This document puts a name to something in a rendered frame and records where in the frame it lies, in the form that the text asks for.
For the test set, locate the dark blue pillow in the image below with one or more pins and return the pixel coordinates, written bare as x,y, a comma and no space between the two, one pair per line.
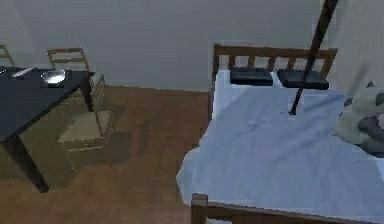
250,76
310,81

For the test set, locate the pale green plush toy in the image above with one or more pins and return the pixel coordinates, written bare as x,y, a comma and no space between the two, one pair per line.
361,103

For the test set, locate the black dining table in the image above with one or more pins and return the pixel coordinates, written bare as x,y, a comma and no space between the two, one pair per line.
23,96

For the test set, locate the dark brown baseball bat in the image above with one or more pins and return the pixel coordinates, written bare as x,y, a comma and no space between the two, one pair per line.
316,40

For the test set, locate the silver bowl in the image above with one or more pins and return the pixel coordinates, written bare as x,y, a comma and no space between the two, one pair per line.
53,76

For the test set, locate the wooden bed with blue sheet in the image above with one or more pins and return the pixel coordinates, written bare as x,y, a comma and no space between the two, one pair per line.
273,156

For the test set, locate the tan wooden chair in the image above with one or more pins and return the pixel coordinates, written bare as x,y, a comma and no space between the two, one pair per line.
68,59
87,128
6,56

